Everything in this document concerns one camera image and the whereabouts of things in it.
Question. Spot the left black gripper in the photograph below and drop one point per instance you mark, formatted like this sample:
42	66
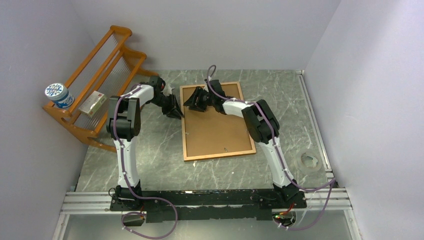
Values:
175	111

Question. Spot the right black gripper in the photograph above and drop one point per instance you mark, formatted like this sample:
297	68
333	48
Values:
192	102

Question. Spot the brown backing board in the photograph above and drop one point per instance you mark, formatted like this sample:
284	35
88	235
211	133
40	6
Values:
215	132

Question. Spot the wooden picture frame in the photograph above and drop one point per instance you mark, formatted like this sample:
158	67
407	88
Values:
217	122

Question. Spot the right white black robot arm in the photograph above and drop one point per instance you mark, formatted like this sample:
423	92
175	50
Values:
263	127

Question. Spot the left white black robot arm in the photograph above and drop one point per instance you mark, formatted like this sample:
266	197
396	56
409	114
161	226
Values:
123	125

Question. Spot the orange wooden shelf rack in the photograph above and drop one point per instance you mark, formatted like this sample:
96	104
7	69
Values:
109	69

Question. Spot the white red small box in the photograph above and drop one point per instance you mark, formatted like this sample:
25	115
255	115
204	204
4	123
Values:
92	103

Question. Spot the blue white round tin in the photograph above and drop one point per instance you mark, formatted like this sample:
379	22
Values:
59	95

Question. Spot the clear tape roll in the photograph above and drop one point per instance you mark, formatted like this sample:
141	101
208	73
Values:
307	162

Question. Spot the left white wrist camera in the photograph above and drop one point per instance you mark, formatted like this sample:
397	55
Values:
168	90

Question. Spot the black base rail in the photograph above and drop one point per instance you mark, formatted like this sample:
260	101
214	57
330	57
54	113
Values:
185	205

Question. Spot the aluminium extrusion rail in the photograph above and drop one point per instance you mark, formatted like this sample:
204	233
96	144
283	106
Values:
98	203

